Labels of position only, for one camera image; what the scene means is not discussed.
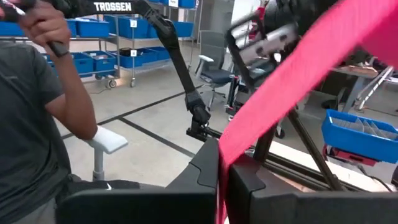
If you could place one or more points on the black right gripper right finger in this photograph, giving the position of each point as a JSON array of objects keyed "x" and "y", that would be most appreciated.
[{"x": 295, "y": 208}]

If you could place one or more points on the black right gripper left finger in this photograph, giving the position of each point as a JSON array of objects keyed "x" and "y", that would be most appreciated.
[{"x": 140, "y": 207}]

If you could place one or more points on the red bandage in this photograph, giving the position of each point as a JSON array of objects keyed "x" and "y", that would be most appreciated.
[{"x": 295, "y": 77}]

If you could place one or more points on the grey office chair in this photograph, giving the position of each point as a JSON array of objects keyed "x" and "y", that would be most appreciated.
[{"x": 214, "y": 74}]

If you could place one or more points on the white chair armrest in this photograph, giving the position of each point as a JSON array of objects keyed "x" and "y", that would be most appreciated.
[{"x": 107, "y": 141}]

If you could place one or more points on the red and black case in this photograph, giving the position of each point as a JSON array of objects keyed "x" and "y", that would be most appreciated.
[{"x": 351, "y": 157}]

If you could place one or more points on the blue shelf bin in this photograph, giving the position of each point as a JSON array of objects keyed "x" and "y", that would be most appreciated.
[
  {"x": 82, "y": 63},
  {"x": 183, "y": 29},
  {"x": 101, "y": 62},
  {"x": 93, "y": 28},
  {"x": 127, "y": 28},
  {"x": 140, "y": 57}
]

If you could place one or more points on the grey desk with white legs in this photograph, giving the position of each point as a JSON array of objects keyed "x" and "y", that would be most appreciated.
[{"x": 367, "y": 74}]

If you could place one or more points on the wheeled metal shelf rack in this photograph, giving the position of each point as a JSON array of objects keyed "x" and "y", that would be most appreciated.
[{"x": 133, "y": 62}]

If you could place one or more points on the blue storage bins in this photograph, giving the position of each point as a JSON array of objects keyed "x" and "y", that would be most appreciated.
[{"x": 105, "y": 74}]

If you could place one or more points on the person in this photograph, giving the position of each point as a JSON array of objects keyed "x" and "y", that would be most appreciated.
[{"x": 25, "y": 124}]

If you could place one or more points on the black wristwatch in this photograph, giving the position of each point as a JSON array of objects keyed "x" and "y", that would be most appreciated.
[{"x": 59, "y": 49}]

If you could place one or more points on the person's hand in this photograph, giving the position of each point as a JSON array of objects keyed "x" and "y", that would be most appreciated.
[{"x": 43, "y": 25}]

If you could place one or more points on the black metal table frame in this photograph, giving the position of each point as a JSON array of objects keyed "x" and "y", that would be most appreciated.
[{"x": 295, "y": 168}]

